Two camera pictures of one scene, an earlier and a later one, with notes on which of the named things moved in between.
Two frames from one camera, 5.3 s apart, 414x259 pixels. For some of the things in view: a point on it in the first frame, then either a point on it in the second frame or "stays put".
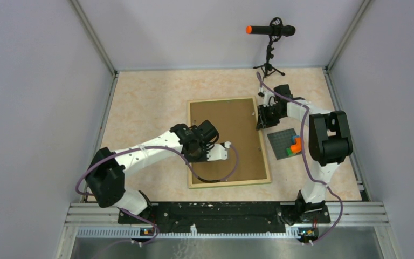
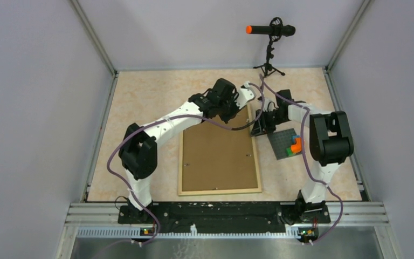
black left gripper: (204, 158) to (226, 118)
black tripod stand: (267, 67) stays put
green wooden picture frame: (188, 120) to (180, 144)
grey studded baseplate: (280, 141) stays put
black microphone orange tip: (276, 29) stays put
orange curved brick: (296, 148) stays put
